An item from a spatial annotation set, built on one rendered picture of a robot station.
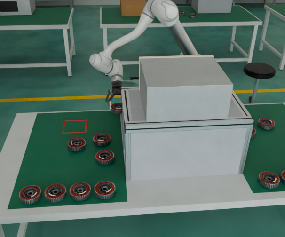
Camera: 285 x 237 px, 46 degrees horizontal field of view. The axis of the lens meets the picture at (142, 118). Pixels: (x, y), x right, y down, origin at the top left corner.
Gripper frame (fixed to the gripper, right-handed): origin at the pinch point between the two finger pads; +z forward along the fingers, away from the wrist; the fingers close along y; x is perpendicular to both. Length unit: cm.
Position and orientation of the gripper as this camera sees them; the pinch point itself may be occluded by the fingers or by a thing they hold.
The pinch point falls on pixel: (118, 107)
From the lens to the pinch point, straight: 246.0
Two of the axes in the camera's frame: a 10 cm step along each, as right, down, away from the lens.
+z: 0.8, 8.8, -4.7
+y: -9.9, 0.4, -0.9
